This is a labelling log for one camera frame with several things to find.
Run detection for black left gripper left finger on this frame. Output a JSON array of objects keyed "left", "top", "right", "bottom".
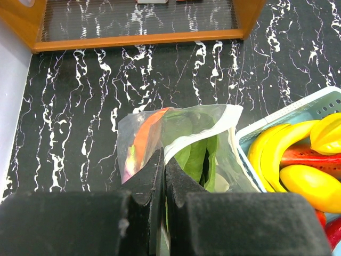
[{"left": 1, "top": 149, "right": 164, "bottom": 255}]

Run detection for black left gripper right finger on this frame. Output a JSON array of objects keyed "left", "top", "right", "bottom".
[{"left": 165, "top": 159, "right": 331, "bottom": 255}]

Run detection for green leaf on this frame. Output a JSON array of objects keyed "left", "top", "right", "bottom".
[{"left": 162, "top": 111, "right": 222, "bottom": 193}]

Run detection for white dotted zip bag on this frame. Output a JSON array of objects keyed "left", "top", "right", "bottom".
[{"left": 117, "top": 105, "right": 259, "bottom": 255}]

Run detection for watermelon slice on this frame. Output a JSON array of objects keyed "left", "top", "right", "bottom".
[{"left": 280, "top": 144, "right": 340, "bottom": 179}]

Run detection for yellow mango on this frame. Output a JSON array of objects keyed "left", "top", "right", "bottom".
[{"left": 279, "top": 165, "right": 340, "bottom": 214}]

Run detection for purple eggplant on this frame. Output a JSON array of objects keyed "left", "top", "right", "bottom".
[{"left": 122, "top": 145, "right": 137, "bottom": 183}]

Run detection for yellow banana bunch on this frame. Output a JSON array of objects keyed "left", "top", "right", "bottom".
[{"left": 247, "top": 120, "right": 318, "bottom": 193}]

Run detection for yellow starfruit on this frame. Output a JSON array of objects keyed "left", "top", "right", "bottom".
[{"left": 310, "top": 113, "right": 340, "bottom": 155}]

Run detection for light blue plastic basket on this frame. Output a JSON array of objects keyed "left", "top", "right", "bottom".
[{"left": 236, "top": 86, "right": 340, "bottom": 193}]

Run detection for wooden shelf rack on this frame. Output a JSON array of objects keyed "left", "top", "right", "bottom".
[{"left": 1, "top": 1, "right": 265, "bottom": 53}]

